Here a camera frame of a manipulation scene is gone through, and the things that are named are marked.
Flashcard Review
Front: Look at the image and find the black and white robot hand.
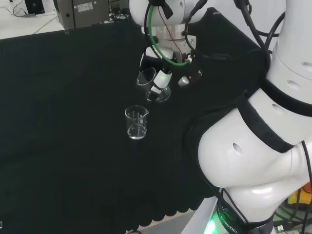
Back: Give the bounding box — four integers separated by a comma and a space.
138, 45, 203, 98

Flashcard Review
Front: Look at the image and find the small clear glass beaker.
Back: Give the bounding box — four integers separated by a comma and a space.
136, 67, 172, 103

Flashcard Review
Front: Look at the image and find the clear glass beaker with markings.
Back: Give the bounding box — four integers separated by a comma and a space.
124, 104, 150, 140

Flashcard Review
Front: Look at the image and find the black bench cloth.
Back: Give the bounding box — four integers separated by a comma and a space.
0, 7, 271, 228

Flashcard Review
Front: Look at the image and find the grey metal equipment box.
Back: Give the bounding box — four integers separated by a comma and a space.
53, 0, 115, 29

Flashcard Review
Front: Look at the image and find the black monitor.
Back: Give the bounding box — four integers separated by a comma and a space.
24, 0, 46, 15

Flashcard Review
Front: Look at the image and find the yellow stop button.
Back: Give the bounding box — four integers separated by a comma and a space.
287, 180, 312, 205

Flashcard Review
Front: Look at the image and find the green cable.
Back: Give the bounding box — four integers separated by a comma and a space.
147, 4, 189, 67

